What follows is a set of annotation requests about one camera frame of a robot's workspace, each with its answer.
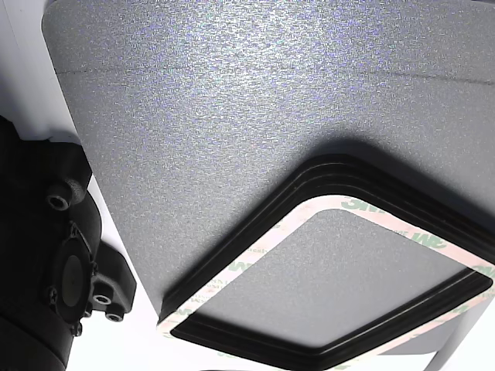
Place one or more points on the dark gray textured mat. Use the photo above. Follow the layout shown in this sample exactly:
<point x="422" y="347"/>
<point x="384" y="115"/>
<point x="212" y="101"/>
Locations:
<point x="232" y="116"/>

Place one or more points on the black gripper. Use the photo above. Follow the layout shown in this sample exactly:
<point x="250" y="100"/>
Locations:
<point x="38" y="232"/>

